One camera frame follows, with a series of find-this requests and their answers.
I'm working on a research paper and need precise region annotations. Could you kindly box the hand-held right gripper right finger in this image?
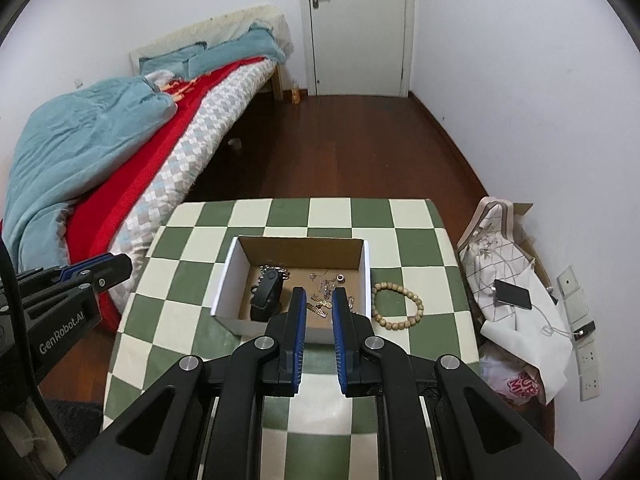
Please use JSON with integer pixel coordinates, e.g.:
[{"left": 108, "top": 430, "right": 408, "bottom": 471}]
[{"left": 331, "top": 287, "right": 583, "bottom": 480}]

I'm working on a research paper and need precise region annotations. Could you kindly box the white charging cable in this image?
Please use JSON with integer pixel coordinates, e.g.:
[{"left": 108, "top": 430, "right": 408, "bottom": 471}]
[{"left": 520, "top": 305, "right": 576, "bottom": 342}]

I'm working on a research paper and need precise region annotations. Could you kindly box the white plastic bag red print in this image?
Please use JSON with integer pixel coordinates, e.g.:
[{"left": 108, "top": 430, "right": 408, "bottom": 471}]
[{"left": 480, "top": 355, "right": 548, "bottom": 408}]

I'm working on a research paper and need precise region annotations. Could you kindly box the white grid pattern tote bag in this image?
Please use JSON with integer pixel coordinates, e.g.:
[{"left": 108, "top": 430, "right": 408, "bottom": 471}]
[{"left": 457, "top": 196, "right": 536, "bottom": 321}]

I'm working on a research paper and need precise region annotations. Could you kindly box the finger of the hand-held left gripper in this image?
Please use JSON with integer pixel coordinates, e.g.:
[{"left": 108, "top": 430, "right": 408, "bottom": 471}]
[
  {"left": 15, "top": 252, "right": 116, "bottom": 286},
  {"left": 20, "top": 255, "right": 133, "bottom": 312}
]

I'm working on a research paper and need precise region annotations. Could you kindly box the white wall switch plate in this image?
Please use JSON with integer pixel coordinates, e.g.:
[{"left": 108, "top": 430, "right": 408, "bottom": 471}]
[
  {"left": 562, "top": 292, "right": 592, "bottom": 323},
  {"left": 556, "top": 265, "right": 583, "bottom": 296}
]

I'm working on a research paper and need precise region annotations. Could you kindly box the cream bed headboard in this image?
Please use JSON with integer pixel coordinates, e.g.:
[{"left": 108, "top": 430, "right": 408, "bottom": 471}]
[{"left": 129, "top": 4, "right": 293, "bottom": 101}]

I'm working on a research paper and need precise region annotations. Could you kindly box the dark grey rug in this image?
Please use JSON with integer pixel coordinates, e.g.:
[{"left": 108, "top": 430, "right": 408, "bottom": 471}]
[{"left": 45, "top": 397, "right": 106, "bottom": 466}]

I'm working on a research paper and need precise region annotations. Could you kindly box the white wall socket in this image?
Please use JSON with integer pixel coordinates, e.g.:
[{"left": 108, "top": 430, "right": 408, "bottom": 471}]
[
  {"left": 576, "top": 345, "right": 599, "bottom": 376},
  {"left": 580, "top": 372, "right": 601, "bottom": 402}
]

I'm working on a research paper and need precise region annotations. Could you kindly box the black smart band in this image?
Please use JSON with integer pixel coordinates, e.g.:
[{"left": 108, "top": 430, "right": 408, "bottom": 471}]
[{"left": 250, "top": 267, "right": 283, "bottom": 322}]

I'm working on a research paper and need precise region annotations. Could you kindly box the green white checkered tablecloth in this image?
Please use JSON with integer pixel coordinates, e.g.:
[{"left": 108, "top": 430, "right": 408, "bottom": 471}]
[{"left": 102, "top": 197, "right": 483, "bottom": 480}]

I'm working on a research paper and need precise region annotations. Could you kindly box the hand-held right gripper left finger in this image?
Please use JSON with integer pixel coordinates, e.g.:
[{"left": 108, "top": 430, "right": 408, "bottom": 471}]
[{"left": 55, "top": 286, "right": 308, "bottom": 480}]

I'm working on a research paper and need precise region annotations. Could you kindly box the red blanket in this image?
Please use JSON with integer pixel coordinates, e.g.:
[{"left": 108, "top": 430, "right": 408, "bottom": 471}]
[{"left": 65, "top": 57, "right": 273, "bottom": 331}]

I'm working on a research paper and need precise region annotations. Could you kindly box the diamond pattern quilt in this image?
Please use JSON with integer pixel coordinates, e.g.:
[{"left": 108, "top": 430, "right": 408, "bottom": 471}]
[{"left": 110, "top": 62, "right": 278, "bottom": 286}]

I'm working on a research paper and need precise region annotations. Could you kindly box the teal folded blanket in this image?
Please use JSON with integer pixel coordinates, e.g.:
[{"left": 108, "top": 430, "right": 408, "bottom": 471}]
[{"left": 187, "top": 22, "right": 288, "bottom": 73}]

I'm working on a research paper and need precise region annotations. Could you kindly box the white paper bag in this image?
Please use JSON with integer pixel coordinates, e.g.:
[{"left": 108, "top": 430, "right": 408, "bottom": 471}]
[{"left": 480, "top": 265, "right": 573, "bottom": 406}]

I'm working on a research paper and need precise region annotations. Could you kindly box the black smartphone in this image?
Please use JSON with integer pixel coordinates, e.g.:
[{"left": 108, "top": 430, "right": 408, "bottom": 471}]
[{"left": 492, "top": 279, "right": 533, "bottom": 311}]

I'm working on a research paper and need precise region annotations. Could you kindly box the wooden bead bracelet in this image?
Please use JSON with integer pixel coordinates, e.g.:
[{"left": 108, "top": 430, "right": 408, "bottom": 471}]
[{"left": 371, "top": 282, "right": 424, "bottom": 331}]

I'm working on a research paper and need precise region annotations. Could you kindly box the white door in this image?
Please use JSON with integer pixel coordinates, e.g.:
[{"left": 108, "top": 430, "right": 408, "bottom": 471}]
[{"left": 299, "top": 0, "right": 416, "bottom": 98}]

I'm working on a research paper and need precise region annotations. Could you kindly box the teal duvet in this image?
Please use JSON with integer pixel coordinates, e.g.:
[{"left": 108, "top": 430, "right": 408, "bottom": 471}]
[{"left": 0, "top": 77, "right": 176, "bottom": 273}]

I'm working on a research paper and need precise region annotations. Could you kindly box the white cardboard box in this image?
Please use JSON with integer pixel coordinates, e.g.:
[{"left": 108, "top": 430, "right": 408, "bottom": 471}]
[{"left": 210, "top": 235, "right": 371, "bottom": 346}]

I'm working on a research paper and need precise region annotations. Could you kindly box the teal pillow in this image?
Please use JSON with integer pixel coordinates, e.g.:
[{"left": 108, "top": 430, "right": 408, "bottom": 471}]
[{"left": 140, "top": 42, "right": 208, "bottom": 76}]

